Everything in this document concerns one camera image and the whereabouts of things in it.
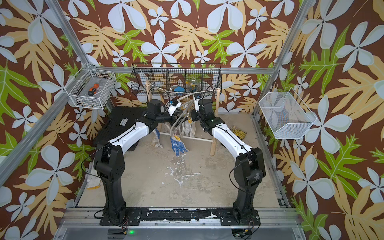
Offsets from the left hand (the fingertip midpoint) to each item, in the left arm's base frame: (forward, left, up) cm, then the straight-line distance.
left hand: (185, 112), depth 86 cm
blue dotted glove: (-15, +4, -13) cm, 20 cm away
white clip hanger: (+5, -2, +6) cm, 8 cm away
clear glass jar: (+21, -5, +2) cm, 21 cm away
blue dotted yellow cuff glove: (-5, +21, -24) cm, 32 cm away
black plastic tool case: (+12, +50, -19) cm, 55 cm away
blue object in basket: (+18, +4, +2) cm, 19 cm away
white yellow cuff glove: (-3, -2, -11) cm, 12 cm away
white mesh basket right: (-2, -58, +1) cm, 58 cm away
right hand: (+3, -6, +1) cm, 7 cm away
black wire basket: (+24, +7, +6) cm, 26 cm away
